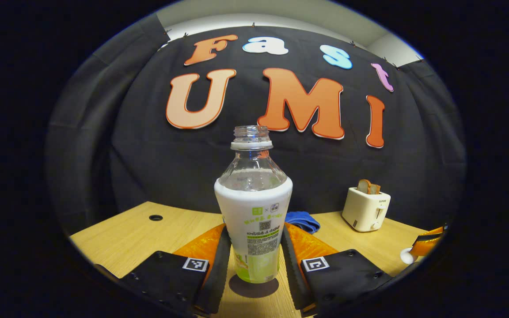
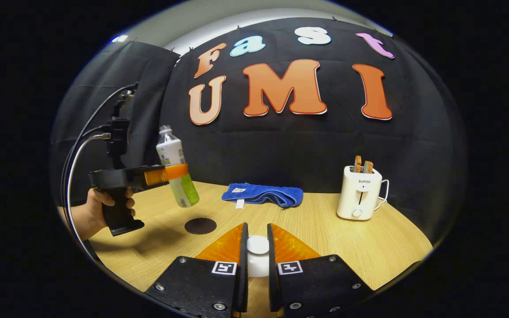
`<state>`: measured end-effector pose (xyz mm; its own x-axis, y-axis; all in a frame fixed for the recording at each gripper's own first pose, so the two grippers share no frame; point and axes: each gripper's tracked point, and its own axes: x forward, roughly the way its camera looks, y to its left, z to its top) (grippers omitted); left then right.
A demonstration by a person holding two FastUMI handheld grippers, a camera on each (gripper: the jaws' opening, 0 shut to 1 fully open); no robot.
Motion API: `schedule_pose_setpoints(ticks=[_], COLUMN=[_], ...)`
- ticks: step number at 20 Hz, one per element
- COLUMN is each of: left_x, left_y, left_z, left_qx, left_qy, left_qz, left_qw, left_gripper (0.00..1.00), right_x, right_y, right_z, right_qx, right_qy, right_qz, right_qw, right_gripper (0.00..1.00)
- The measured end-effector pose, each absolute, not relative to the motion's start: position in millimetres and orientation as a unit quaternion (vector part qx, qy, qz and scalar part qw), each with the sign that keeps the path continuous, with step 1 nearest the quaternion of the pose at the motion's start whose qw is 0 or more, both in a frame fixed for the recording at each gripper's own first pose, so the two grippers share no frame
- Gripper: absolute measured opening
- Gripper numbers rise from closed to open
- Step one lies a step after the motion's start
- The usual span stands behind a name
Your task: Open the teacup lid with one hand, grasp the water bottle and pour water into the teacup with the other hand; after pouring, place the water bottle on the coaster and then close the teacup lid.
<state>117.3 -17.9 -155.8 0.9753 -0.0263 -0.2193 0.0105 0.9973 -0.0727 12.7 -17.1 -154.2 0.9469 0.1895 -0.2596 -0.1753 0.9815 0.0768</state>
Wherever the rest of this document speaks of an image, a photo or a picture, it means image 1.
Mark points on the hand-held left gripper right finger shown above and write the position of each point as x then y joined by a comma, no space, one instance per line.
293,278

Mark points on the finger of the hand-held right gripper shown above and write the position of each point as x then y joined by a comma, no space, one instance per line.
429,243

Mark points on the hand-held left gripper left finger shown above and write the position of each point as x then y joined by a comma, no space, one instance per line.
217,282

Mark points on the white teacup lid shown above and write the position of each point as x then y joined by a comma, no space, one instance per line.
407,256

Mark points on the dark round coaster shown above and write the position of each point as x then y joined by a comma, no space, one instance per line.
254,289

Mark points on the clear water bottle white label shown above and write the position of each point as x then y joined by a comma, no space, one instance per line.
254,212

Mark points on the blue towel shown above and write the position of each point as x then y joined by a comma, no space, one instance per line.
303,221

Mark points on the white toaster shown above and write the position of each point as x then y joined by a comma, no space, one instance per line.
365,210

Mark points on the brown bread slice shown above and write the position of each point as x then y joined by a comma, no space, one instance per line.
374,189
364,186

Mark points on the black backdrop cloth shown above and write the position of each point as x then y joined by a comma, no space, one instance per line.
157,163

